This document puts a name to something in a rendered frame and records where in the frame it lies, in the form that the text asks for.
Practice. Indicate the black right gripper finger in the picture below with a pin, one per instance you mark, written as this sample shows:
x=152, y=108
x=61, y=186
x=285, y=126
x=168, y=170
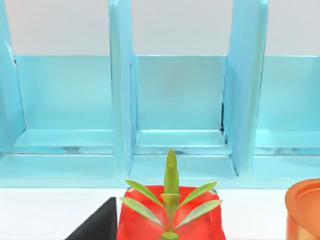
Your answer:
x=102, y=222

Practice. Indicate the red plant pot with plant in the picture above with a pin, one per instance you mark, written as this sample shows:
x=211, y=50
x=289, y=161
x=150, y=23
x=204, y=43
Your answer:
x=195, y=217

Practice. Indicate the light blue rack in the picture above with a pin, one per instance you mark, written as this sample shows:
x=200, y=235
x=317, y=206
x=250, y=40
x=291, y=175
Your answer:
x=180, y=100

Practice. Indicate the orange cup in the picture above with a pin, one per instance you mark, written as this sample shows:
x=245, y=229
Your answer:
x=303, y=210

